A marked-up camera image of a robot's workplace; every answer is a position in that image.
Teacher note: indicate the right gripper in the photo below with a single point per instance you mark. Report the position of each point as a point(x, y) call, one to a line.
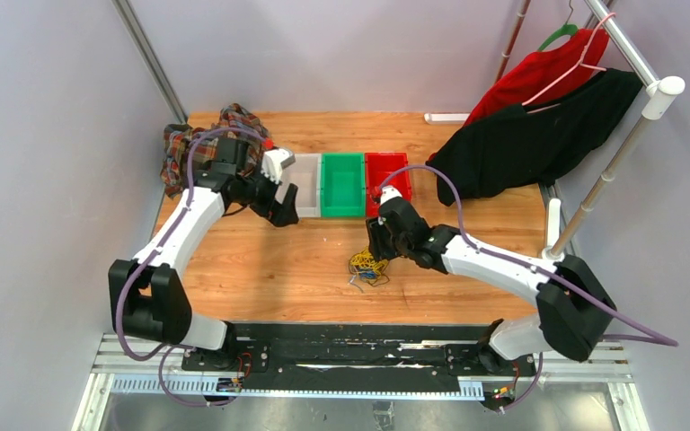
point(377, 248)

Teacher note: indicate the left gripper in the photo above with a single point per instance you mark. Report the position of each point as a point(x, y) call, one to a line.
point(285, 214)

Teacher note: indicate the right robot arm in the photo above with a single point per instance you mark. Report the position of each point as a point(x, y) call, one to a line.
point(572, 308)

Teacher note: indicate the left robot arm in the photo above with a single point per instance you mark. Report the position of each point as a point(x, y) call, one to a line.
point(148, 299)

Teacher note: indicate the white plastic bin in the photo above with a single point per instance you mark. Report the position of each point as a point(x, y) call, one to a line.
point(305, 172)

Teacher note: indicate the green plastic bin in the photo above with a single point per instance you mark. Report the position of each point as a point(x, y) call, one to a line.
point(342, 186)

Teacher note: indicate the black shirt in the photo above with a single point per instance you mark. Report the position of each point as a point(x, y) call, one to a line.
point(522, 145)

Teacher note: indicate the red shirt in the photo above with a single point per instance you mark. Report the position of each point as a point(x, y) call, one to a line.
point(537, 70)

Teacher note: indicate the pink hanger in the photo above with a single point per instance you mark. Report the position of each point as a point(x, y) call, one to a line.
point(578, 63)

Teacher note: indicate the green hanger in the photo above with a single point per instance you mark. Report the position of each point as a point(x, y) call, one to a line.
point(568, 29)

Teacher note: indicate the metal clothes rack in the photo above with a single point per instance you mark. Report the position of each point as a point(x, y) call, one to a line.
point(657, 94)

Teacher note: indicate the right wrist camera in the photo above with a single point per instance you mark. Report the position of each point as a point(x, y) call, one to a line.
point(387, 193)

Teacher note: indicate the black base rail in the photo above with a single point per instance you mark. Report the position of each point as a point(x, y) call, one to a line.
point(357, 357)

